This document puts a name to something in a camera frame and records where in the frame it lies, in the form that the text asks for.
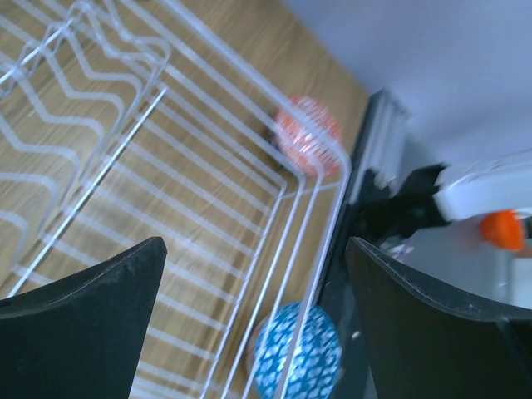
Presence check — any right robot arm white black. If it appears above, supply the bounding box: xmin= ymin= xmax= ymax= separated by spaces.
xmin=351 ymin=150 xmax=531 ymax=244

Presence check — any white wire dish rack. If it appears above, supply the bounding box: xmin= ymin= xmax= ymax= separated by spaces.
xmin=1 ymin=1 xmax=368 ymax=398

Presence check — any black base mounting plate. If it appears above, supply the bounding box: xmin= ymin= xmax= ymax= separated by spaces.
xmin=317 ymin=94 xmax=378 ymax=398

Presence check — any aluminium frame rail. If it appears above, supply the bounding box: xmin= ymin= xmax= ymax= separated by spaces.
xmin=360 ymin=89 xmax=411 ymax=191

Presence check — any blue patterned bowl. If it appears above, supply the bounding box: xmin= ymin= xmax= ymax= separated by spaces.
xmin=245 ymin=303 xmax=342 ymax=399

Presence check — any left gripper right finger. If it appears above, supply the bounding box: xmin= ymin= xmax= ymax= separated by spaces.
xmin=346 ymin=237 xmax=531 ymax=398

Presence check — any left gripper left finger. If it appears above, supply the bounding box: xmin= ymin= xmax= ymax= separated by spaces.
xmin=1 ymin=237 xmax=167 ymax=398

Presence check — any red white patterned bowl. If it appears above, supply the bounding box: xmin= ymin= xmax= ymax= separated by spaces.
xmin=271 ymin=96 xmax=342 ymax=178

